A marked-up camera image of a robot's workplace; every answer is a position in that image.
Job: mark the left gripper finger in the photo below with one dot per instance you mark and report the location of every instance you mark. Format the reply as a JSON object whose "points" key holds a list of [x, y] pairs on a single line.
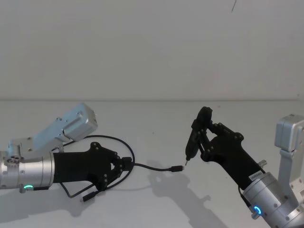
{"points": [[111, 179], [123, 162]]}

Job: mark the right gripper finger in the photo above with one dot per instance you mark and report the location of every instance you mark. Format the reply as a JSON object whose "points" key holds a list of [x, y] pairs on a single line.
{"points": [[202, 145], [225, 130]]}

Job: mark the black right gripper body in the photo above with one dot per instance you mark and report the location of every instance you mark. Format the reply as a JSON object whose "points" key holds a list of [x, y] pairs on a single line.
{"points": [[228, 154]]}

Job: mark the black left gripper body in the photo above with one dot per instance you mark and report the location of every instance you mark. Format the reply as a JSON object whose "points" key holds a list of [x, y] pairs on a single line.
{"points": [[76, 166]]}

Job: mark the black pen-shaped tool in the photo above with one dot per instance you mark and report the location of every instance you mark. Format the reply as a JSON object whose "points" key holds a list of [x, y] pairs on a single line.
{"points": [[192, 142]]}

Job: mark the white table cloth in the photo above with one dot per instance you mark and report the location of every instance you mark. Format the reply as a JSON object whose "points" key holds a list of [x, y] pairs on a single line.
{"points": [[152, 206]]}

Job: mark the plain pale wall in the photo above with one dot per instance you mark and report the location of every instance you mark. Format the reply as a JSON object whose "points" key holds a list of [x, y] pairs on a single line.
{"points": [[118, 47]]}

